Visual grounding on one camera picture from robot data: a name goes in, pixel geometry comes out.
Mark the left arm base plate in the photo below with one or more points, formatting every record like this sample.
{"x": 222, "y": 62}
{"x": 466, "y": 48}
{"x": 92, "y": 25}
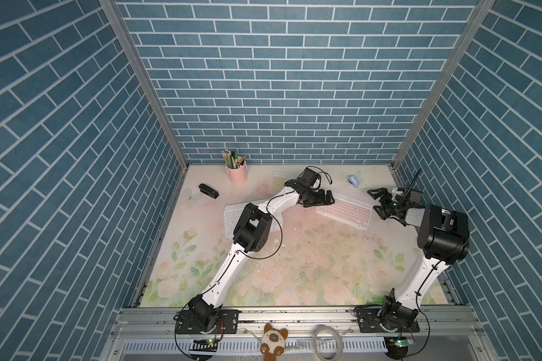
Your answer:
{"x": 193, "y": 323}

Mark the pencils in cup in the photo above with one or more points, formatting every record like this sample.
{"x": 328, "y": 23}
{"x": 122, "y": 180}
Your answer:
{"x": 232, "y": 159}

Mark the white keyboard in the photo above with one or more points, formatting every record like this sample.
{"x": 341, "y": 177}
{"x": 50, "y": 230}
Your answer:
{"x": 232, "y": 214}

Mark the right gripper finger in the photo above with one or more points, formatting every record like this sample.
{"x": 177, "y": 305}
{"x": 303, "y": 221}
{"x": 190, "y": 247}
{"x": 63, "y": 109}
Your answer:
{"x": 384, "y": 212}
{"x": 381, "y": 194}

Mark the pink pencil cup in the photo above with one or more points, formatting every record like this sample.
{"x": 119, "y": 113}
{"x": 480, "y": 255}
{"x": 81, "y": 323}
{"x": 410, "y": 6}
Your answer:
{"x": 238, "y": 175}

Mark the plush toy cat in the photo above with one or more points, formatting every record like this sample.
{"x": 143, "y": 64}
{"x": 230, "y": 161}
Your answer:
{"x": 273, "y": 342}

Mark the aluminium front rail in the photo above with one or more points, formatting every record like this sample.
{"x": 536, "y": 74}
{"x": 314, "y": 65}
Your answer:
{"x": 447, "y": 332}

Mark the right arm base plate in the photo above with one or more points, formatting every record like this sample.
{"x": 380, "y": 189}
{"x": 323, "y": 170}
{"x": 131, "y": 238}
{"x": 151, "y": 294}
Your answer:
{"x": 371, "y": 320}

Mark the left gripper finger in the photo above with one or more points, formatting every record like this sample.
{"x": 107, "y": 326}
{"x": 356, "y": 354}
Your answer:
{"x": 326, "y": 197}
{"x": 317, "y": 204}

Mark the pink keyboard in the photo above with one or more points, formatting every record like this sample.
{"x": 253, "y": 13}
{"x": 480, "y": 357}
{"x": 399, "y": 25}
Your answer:
{"x": 348, "y": 210}

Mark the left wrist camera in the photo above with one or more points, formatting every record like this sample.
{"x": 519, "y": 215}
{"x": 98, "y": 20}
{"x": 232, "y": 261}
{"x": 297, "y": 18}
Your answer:
{"x": 309, "y": 178}

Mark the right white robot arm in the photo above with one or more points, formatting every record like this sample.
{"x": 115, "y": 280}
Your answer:
{"x": 443, "y": 239}

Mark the yellow keyboard at back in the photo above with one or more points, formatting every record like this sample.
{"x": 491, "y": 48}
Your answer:
{"x": 279, "y": 178}

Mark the small blue stapler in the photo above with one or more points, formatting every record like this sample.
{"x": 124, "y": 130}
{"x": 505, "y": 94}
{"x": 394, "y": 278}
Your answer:
{"x": 355, "y": 180}

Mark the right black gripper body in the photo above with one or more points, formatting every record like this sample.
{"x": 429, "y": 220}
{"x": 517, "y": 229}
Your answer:
{"x": 388, "y": 206}

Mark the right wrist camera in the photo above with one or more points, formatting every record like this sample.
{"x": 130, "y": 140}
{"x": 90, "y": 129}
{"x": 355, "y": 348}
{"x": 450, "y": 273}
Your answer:
{"x": 413, "y": 196}

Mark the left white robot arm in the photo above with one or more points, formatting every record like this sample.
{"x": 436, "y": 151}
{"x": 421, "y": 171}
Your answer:
{"x": 249, "y": 236}

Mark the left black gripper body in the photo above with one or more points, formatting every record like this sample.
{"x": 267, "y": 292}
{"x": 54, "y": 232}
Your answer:
{"x": 314, "y": 198}

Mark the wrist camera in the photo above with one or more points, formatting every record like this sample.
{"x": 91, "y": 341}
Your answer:
{"x": 309, "y": 178}
{"x": 413, "y": 196}

